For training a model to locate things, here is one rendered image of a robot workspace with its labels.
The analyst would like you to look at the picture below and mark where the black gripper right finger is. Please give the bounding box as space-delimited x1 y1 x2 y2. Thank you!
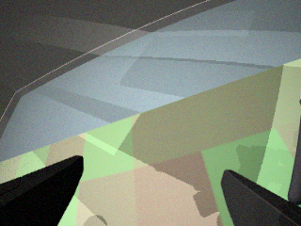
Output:
221 169 301 226

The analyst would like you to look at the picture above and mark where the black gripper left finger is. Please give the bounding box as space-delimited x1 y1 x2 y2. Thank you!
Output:
0 155 84 226

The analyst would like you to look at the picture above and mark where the black rod with white tip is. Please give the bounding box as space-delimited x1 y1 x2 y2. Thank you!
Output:
287 122 301 206

